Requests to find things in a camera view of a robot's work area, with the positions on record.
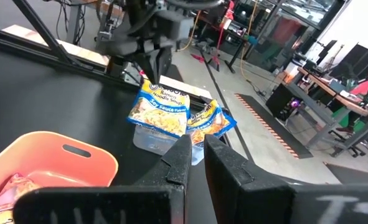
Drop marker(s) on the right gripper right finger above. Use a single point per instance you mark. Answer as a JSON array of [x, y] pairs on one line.
[[249, 199]]

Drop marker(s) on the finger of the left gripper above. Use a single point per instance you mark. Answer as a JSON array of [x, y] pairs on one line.
[[165, 60], [149, 65]]

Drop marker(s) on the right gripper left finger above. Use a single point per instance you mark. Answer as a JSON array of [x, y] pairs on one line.
[[109, 205]]

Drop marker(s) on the blue Maruchan ramen packet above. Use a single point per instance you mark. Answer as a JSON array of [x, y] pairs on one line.
[[211, 123], [158, 115]]

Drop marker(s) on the translucent grey plastic bin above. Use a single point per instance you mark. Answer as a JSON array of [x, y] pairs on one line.
[[152, 141]]

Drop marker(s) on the orange plastic bin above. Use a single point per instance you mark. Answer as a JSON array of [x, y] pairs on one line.
[[46, 155]]

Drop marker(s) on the grey metal desk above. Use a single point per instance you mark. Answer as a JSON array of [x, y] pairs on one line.
[[73, 25]]

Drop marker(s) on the black hazard-striped floor mat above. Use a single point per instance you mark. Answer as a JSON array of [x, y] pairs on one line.
[[351, 172], [274, 124]]

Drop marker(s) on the black table mat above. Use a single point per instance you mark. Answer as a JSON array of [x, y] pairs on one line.
[[62, 102]]

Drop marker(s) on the black computer tower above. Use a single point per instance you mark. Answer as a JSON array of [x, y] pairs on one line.
[[280, 99]]

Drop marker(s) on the black office chair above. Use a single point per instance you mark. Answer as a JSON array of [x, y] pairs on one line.
[[347, 143]]

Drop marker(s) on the wooden desk grey legs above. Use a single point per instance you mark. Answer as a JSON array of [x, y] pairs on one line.
[[358, 107]]

